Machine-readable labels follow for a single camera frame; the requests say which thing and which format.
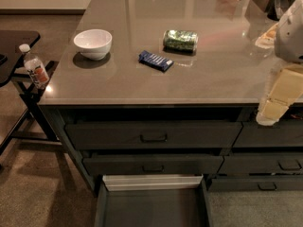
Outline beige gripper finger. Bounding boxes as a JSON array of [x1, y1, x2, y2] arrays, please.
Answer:
[[256, 63, 303, 126]]

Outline blue rxbar blueberry bar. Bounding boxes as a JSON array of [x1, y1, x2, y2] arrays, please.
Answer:
[[138, 50, 173, 72]]

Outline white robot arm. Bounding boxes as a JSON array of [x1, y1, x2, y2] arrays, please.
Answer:
[[256, 0, 303, 126]]

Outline snack bags in drawer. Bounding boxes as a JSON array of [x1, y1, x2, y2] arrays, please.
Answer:
[[290, 107, 303, 120]]

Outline top right grey drawer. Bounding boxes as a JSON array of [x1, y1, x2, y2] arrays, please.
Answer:
[[234, 120, 303, 148]]

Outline grey drawer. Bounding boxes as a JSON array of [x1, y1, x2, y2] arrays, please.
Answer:
[[82, 154, 223, 176], [234, 120, 303, 148], [208, 176, 303, 192], [219, 153, 303, 174], [65, 121, 242, 149]]

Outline middle right grey drawer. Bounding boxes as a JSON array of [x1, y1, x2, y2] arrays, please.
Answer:
[[219, 153, 303, 174]]

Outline bottom right grey drawer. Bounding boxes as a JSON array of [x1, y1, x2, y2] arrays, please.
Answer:
[[208, 176, 303, 192]]

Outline open bottom left drawer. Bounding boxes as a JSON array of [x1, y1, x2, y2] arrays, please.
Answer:
[[94, 174, 213, 227]]

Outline middle left grey drawer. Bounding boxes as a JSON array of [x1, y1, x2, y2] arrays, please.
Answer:
[[82, 154, 223, 176]]

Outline top left grey drawer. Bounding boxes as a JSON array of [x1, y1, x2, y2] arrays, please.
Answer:
[[65, 121, 242, 149]]

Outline glass bowl with snacks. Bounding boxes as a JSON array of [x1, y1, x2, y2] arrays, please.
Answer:
[[255, 24, 278, 49]]

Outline green soda can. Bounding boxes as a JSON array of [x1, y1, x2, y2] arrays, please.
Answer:
[[163, 29, 198, 52]]

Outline white ceramic bowl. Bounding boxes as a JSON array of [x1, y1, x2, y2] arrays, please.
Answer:
[[73, 29, 113, 61]]

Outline clear water bottle orange label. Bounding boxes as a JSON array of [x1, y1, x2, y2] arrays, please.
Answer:
[[19, 44, 49, 89]]

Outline black side table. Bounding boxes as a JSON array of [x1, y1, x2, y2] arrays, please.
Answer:
[[0, 30, 59, 153]]

